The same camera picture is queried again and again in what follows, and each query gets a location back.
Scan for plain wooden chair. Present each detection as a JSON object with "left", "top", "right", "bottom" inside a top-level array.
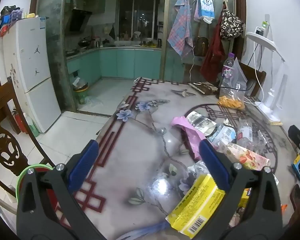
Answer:
[{"left": 236, "top": 62, "right": 267, "bottom": 98}]

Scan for blue plastic container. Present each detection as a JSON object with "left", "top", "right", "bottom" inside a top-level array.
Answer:
[{"left": 0, "top": 10, "right": 24, "bottom": 37}]

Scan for white refrigerator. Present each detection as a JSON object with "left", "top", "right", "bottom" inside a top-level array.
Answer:
[{"left": 2, "top": 17, "right": 62, "bottom": 133}]

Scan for zip bag of orange snacks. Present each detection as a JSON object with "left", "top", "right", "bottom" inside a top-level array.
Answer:
[{"left": 217, "top": 57, "right": 248, "bottom": 110}]

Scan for plaid towel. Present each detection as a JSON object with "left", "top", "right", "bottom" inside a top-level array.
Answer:
[{"left": 167, "top": 0, "right": 193, "bottom": 60}]

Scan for white cable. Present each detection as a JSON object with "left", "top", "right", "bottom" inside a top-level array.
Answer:
[{"left": 245, "top": 36, "right": 263, "bottom": 105}]

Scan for green detergent bottle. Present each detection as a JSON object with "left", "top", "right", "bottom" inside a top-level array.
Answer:
[{"left": 25, "top": 114, "right": 40, "bottom": 137}]

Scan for green trash bin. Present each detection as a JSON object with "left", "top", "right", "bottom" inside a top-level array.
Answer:
[{"left": 72, "top": 77, "right": 89, "bottom": 105}]

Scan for red bin with green rim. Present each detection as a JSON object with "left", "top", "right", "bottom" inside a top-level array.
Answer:
[{"left": 15, "top": 164, "right": 73, "bottom": 233}]

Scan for carved wooden chair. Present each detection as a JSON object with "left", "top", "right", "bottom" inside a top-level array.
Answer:
[{"left": 0, "top": 81, "right": 55, "bottom": 193}]

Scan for pink plastic bag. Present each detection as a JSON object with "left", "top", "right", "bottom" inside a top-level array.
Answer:
[{"left": 171, "top": 116, "right": 207, "bottom": 160}]

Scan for white blue hanging bag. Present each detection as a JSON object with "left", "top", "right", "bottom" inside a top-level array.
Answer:
[{"left": 194, "top": 0, "right": 214, "bottom": 24}]

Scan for brown cigarette pack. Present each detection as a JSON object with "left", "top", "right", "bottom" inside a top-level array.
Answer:
[{"left": 189, "top": 81, "right": 217, "bottom": 95}]

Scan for black range hood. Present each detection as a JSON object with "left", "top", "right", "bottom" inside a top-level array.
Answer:
[{"left": 69, "top": 9, "right": 92, "bottom": 33}]

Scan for pink strawberry print carton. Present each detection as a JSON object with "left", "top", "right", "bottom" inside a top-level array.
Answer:
[{"left": 219, "top": 141, "right": 271, "bottom": 172}]

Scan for red fire extinguisher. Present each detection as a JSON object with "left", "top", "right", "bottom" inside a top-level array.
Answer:
[{"left": 11, "top": 109, "right": 28, "bottom": 134}]

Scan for brown handbag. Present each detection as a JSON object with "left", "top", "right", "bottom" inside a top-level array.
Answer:
[{"left": 195, "top": 37, "right": 209, "bottom": 57}]

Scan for purple label water bottle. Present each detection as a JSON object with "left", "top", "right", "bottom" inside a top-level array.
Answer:
[{"left": 219, "top": 52, "right": 237, "bottom": 99}]

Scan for dark cloth bundle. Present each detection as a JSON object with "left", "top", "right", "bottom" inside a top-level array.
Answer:
[{"left": 0, "top": 5, "right": 20, "bottom": 16}]

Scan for kitchen window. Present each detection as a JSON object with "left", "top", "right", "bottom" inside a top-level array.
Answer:
[{"left": 119, "top": 0, "right": 165, "bottom": 42}]

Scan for clear printed plastic wrapper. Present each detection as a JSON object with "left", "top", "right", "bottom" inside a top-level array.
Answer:
[{"left": 252, "top": 130, "right": 268, "bottom": 153}]

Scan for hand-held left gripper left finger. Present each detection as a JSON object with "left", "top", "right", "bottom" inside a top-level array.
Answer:
[{"left": 16, "top": 139, "right": 100, "bottom": 240}]

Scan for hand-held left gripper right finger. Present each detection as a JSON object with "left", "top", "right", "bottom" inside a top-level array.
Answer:
[{"left": 198, "top": 139, "right": 283, "bottom": 240}]

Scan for blue white label wrapper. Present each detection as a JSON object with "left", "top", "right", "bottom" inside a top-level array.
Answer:
[{"left": 207, "top": 125, "right": 237, "bottom": 145}]

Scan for yellow snack packet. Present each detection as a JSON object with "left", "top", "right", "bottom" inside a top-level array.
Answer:
[{"left": 165, "top": 174, "right": 227, "bottom": 239}]

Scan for brown patterned bag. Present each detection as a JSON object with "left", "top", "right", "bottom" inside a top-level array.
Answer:
[{"left": 219, "top": 9, "right": 244, "bottom": 40}]

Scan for teal kitchen cabinets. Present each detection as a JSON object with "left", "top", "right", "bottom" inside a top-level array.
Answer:
[{"left": 66, "top": 47, "right": 163, "bottom": 80}]

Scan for red garment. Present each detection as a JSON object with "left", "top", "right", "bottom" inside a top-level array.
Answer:
[{"left": 200, "top": 17, "right": 225, "bottom": 82}]

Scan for patterned paper cup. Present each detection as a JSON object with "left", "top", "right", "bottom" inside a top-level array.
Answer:
[{"left": 185, "top": 111, "right": 217, "bottom": 137}]

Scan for crushed clear plastic bottle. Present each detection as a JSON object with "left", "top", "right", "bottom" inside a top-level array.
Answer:
[{"left": 236, "top": 119, "right": 255, "bottom": 150}]

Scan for white desk lamp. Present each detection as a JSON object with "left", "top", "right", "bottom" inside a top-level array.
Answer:
[{"left": 246, "top": 31, "right": 287, "bottom": 123}]

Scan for white green charger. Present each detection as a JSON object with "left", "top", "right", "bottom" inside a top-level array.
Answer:
[{"left": 255, "top": 21, "right": 270, "bottom": 37}]

